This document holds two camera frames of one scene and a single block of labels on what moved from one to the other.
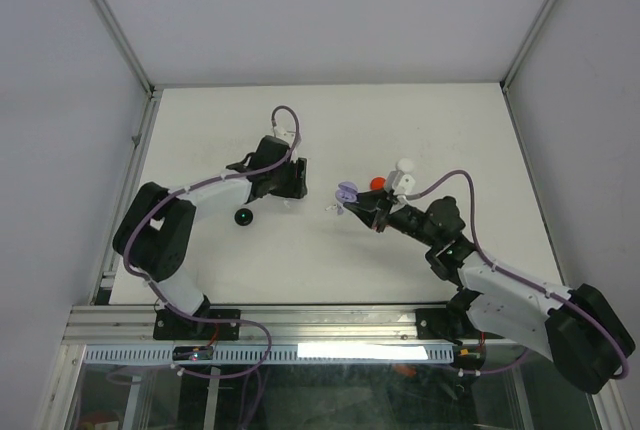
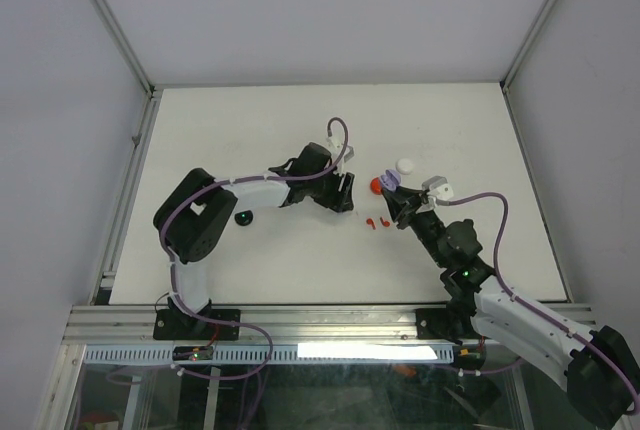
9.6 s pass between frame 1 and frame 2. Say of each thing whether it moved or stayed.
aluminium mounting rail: stayed
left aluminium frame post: stayed
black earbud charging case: stayed
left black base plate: stayed
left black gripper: moved
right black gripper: moved
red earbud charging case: stayed
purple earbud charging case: moved
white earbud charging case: stayed
